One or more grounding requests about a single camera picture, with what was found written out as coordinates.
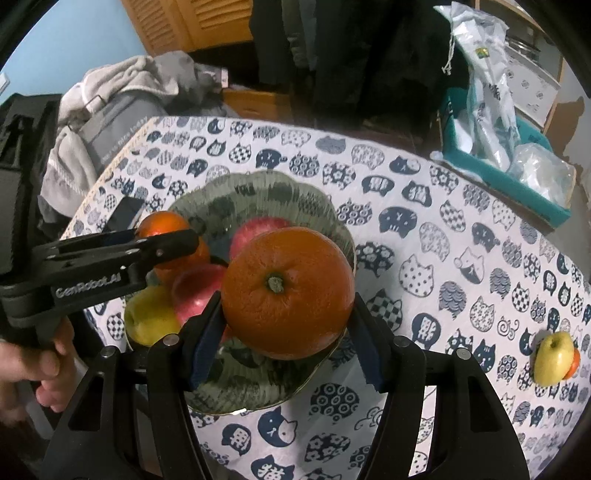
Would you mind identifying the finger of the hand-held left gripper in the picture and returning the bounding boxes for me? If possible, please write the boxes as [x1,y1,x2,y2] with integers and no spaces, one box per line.
[58,228,200,269]
[107,196,145,234]

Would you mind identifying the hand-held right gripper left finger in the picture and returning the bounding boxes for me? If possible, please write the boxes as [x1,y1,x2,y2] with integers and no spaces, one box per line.
[39,292,225,480]

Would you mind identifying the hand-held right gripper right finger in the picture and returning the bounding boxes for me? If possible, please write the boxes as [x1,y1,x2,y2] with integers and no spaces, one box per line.
[348,296,532,480]

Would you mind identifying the orange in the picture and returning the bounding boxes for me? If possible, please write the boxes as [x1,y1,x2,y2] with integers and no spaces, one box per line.
[564,346,581,380]
[136,210,212,272]
[221,227,357,361]

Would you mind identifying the yellow apple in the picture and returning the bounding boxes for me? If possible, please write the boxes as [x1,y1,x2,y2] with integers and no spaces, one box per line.
[124,285,183,348]
[533,331,575,387]

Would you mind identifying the clear glass bowl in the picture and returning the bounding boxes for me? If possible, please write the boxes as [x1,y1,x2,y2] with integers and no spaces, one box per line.
[168,170,357,415]

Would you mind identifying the dark red apple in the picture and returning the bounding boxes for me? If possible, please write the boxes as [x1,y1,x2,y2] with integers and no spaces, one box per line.
[229,217,293,264]

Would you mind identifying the person's left hand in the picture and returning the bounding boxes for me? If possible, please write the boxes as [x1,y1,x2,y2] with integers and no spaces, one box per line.
[0,318,77,425]

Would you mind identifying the cat print tablecloth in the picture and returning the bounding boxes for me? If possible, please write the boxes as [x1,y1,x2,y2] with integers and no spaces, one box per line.
[60,115,591,480]

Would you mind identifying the grey fabric bag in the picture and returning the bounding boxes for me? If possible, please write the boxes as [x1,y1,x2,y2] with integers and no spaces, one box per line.
[76,92,153,176]

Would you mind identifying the black case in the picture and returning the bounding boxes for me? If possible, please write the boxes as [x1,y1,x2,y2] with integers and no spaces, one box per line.
[0,92,63,171]

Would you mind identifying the grey jacket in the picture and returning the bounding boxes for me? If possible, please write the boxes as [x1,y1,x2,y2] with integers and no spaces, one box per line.
[152,51,241,121]

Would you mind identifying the wooden drawer unit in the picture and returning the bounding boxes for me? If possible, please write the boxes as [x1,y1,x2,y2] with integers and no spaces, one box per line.
[222,88,294,123]

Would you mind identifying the wooden louvered cabinet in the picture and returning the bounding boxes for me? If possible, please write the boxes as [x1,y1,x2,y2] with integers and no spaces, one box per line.
[120,0,259,54]

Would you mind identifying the teal plastic bin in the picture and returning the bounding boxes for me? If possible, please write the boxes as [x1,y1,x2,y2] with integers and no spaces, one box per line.
[436,88,572,228]

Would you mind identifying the clear plastic bag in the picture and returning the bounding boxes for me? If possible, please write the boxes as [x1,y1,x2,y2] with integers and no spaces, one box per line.
[505,143,578,208]

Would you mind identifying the dark hanging clothes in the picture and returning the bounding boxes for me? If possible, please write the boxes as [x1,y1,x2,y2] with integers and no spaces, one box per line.
[249,0,462,134]

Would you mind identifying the tall white plastic bag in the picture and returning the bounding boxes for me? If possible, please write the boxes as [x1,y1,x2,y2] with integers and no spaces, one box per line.
[434,4,518,171]

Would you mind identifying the cat print cloth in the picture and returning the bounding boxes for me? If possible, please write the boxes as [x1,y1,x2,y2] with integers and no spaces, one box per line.
[505,58,561,125]

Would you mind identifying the wooden shelf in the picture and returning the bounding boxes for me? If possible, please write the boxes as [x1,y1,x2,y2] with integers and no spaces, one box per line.
[475,0,566,139]

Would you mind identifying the metal pot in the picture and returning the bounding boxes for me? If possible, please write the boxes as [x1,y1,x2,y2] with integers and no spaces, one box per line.
[505,34,541,58]

